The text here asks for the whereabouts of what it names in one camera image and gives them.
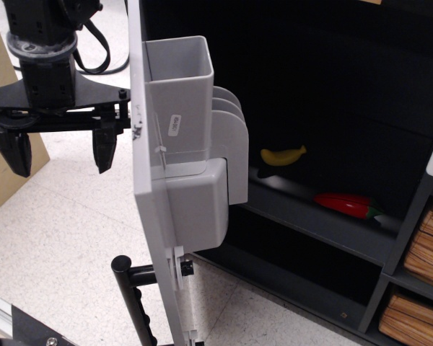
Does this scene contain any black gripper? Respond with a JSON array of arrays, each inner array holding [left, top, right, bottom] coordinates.
[[0, 71, 131, 177]]

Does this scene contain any grey toy fridge door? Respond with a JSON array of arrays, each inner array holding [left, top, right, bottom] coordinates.
[[128, 1, 249, 345]]

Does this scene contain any upper woven storage basket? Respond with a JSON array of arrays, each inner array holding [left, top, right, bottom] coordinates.
[[403, 203, 433, 285]]

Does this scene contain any red toy chili pepper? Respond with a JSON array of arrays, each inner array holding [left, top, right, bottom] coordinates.
[[313, 192, 385, 220]]

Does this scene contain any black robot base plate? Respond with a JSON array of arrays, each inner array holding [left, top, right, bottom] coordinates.
[[0, 303, 75, 345]]

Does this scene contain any dark grey fridge cabinet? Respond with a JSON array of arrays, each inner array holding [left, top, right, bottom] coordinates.
[[141, 1, 433, 345]]

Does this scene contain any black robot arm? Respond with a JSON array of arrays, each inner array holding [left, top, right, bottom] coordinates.
[[0, 1, 131, 177]]

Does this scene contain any black door handle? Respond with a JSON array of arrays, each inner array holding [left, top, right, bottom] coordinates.
[[111, 255, 157, 345]]

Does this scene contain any yellow toy banana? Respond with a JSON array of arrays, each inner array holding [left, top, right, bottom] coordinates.
[[260, 145, 307, 167]]

